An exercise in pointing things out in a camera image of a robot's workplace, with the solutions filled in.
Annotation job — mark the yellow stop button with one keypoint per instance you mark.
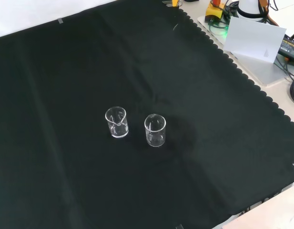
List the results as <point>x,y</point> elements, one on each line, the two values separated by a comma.
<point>213,10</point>

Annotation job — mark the grey base plate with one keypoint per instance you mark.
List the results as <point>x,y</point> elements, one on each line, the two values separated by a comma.
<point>261,71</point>

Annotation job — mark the pale white board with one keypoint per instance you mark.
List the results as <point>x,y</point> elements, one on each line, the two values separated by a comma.
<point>254,38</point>

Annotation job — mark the black cloth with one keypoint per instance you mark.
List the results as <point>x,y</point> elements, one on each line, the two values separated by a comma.
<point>89,71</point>

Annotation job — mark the clear glass beaker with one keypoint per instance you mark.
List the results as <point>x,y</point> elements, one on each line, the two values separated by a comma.
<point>156,142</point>
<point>118,134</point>

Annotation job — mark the yellow tool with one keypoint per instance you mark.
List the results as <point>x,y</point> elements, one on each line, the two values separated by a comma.
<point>175,2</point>

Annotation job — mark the black power adapter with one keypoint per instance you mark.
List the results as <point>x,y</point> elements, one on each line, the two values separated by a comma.
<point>289,48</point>

